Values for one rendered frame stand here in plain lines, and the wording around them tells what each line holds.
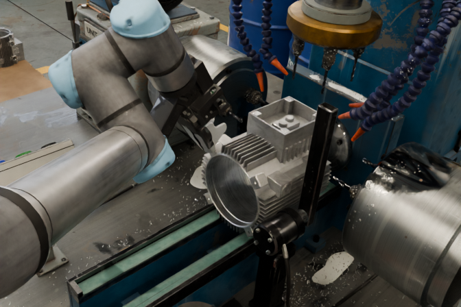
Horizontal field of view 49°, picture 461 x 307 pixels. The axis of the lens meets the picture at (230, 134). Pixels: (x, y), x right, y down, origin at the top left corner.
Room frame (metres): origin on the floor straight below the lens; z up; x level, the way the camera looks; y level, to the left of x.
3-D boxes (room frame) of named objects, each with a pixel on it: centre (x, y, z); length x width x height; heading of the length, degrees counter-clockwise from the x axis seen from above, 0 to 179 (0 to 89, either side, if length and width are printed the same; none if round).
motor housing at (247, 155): (0.84, -0.08, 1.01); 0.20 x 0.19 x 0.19; 134
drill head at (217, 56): (1.16, 0.10, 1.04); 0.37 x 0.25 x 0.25; 45
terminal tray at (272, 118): (0.86, -0.11, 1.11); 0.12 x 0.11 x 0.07; 134
